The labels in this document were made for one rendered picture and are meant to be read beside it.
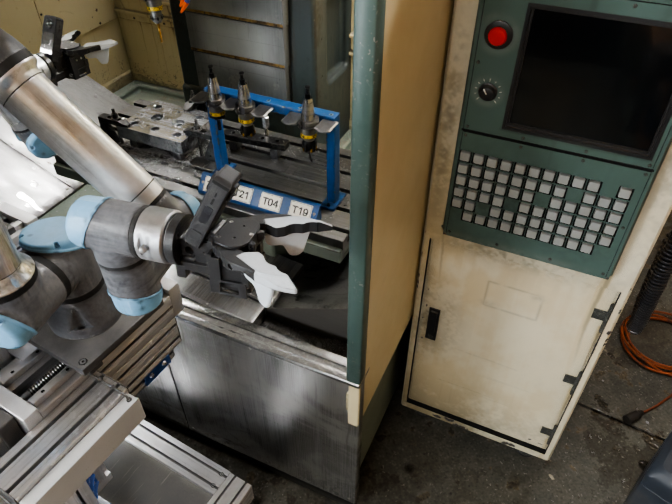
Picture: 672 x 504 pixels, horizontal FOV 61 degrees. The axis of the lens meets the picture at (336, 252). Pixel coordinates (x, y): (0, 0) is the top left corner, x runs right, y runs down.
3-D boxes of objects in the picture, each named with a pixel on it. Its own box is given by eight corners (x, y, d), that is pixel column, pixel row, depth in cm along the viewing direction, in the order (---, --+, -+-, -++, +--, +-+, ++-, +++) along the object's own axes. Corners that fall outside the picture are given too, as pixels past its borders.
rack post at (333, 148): (334, 211, 190) (334, 132, 170) (319, 207, 192) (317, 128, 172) (346, 195, 197) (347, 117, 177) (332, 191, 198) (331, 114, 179)
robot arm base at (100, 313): (83, 350, 114) (68, 317, 107) (33, 321, 119) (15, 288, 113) (139, 302, 123) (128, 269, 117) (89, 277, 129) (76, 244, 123)
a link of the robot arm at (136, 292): (184, 276, 95) (171, 224, 87) (149, 325, 87) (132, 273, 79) (141, 267, 96) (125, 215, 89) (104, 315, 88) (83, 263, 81)
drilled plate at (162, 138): (183, 154, 209) (180, 142, 205) (120, 137, 218) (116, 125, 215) (218, 126, 224) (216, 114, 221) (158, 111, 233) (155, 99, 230)
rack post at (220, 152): (222, 180, 204) (209, 103, 184) (209, 176, 205) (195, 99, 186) (237, 165, 211) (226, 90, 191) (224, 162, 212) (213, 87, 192)
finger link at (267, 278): (298, 321, 70) (258, 283, 76) (298, 282, 67) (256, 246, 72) (276, 331, 68) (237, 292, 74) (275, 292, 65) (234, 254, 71)
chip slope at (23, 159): (55, 242, 221) (31, 187, 204) (-65, 199, 242) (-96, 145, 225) (191, 135, 281) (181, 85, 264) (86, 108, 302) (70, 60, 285)
